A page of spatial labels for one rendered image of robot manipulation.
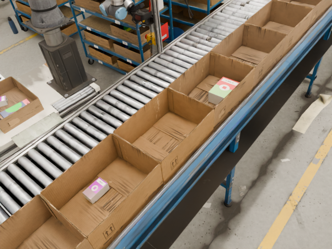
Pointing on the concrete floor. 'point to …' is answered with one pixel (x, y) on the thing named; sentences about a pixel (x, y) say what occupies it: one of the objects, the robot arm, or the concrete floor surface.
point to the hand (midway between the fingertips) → (149, 23)
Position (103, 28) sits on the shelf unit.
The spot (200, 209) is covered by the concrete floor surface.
